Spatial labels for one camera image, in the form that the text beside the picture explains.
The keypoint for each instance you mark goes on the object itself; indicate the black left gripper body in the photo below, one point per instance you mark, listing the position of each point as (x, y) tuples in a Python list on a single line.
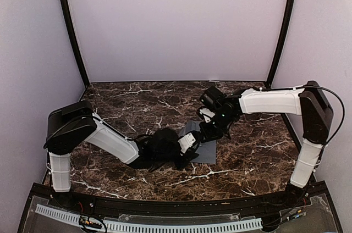
[(180, 165)]

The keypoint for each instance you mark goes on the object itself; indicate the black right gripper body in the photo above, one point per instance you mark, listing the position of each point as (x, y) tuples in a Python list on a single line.
[(214, 131)]

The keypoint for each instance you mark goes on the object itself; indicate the grey envelope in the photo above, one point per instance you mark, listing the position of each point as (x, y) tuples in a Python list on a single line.
[(207, 150)]

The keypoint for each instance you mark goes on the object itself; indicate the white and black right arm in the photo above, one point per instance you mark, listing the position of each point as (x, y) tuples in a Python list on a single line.
[(220, 111)]

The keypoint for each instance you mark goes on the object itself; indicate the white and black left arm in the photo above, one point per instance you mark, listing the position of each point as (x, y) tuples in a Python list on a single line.
[(76, 123)]

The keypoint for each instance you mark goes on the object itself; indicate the black table edge rail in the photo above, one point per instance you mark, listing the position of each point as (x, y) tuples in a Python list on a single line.
[(262, 205)]

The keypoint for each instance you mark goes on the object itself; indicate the grey slotted cable duct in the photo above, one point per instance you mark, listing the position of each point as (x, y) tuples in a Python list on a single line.
[(139, 223)]

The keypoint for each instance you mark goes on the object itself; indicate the black right frame post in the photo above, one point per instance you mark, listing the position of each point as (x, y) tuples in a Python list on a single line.
[(281, 41)]

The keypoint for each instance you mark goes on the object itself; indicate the black frame post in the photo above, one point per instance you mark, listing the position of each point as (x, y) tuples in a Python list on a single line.
[(74, 42), (281, 41)]

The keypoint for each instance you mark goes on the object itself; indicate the black left frame post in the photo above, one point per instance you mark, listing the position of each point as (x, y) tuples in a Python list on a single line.
[(74, 42)]

